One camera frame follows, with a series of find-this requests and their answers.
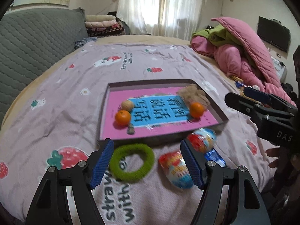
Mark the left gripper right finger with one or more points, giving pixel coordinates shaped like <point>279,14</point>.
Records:
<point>244,202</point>

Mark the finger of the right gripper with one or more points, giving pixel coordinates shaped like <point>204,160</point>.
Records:
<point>241,103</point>
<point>271,100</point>

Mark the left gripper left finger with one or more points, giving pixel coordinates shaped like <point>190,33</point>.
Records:
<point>50,203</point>

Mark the orange tangerine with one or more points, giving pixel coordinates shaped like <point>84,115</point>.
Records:
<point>196,110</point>
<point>123,118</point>

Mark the blue red surprise egg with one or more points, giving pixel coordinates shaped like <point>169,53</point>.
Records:
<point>202,139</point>

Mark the blue snack packet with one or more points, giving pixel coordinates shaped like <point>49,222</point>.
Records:
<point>213,155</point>

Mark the red white surprise egg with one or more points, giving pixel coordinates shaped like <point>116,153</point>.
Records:
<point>175,169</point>

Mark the green knitted hair scrunchie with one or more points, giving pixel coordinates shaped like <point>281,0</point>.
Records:
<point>131,163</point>

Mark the person's right hand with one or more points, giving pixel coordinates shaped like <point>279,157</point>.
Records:
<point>274,153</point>

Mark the blue wrapped candy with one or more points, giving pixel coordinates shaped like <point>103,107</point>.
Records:
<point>239,85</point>

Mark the pink quilted duvet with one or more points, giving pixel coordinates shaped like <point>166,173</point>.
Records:
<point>250,62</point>

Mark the black television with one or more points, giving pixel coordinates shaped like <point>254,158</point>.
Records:
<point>274,33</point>

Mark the green blanket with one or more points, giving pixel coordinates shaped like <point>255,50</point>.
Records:
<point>218,36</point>

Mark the purple strawberry print blanket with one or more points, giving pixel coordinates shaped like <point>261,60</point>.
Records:
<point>59,126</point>

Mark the shallow grey cardboard box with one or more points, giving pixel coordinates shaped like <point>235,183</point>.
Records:
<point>160,83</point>

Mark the white sheer curtain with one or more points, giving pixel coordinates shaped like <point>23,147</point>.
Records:
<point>166,18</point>

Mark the brown walnut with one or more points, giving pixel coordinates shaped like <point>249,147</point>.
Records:
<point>127,105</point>

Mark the stack of folded blankets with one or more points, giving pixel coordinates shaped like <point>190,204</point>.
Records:
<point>103,26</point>

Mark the grey quilted headboard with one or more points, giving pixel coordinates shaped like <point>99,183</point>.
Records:
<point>32,41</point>

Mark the white box by wall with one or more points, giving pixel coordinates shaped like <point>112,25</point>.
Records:
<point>280,68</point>

